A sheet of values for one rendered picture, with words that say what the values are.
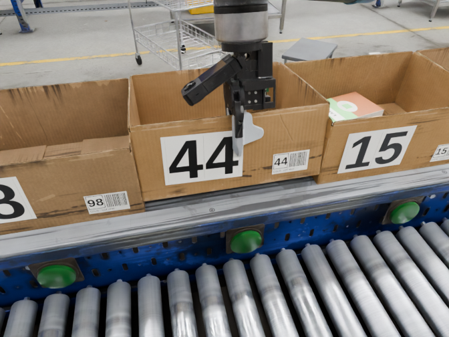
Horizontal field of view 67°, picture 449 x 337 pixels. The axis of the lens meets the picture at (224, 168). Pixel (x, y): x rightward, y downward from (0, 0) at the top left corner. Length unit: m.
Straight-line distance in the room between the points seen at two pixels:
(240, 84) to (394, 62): 0.60
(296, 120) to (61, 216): 0.50
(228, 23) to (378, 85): 0.64
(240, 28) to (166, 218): 0.39
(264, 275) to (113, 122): 0.54
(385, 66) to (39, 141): 0.97
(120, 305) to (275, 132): 0.47
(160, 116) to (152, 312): 0.49
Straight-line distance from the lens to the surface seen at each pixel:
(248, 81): 0.60
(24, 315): 0.85
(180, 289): 0.77
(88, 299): 0.81
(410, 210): 0.90
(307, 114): 0.69
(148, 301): 0.77
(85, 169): 0.66
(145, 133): 0.63
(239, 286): 0.77
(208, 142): 0.65
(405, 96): 1.15
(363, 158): 0.81
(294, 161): 0.73
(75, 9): 5.05
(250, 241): 0.75
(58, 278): 0.77
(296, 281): 0.79
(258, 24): 0.59
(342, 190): 0.79
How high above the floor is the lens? 1.41
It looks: 41 degrees down
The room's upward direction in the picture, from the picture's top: straight up
